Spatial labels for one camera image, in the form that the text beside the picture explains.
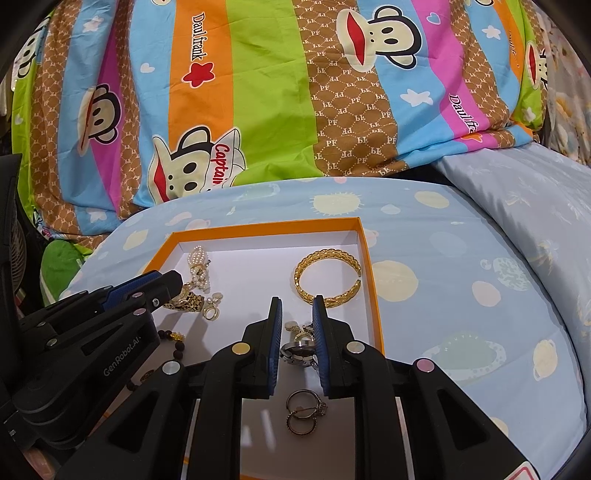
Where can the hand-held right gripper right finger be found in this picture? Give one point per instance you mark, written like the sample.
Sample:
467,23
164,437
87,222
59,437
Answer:
320,350

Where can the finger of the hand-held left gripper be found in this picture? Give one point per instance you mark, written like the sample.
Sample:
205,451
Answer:
161,288
129,287

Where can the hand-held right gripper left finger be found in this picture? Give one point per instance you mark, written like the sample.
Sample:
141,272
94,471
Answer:
275,350

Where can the silver wristwatch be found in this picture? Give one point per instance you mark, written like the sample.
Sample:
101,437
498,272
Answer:
300,351

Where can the gold wristwatch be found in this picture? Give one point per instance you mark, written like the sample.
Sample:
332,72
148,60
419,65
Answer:
187,301

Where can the gold pearl hoop earring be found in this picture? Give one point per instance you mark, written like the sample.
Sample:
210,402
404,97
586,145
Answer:
212,313

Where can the orange shallow box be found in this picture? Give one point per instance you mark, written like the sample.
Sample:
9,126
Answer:
258,258

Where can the green plush pillow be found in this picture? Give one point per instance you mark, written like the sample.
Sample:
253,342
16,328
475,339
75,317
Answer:
60,261

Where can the electric fan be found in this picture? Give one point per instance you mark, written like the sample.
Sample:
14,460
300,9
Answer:
21,254

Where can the blue planet print blanket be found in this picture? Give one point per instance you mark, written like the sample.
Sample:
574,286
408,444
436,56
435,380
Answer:
438,300

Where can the colourful monkey print blanket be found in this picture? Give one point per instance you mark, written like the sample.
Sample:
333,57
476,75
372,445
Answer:
286,92

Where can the pale blue leaf print quilt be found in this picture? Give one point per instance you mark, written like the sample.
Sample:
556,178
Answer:
531,207

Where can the floral cloth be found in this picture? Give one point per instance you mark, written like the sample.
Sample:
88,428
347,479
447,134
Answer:
568,106

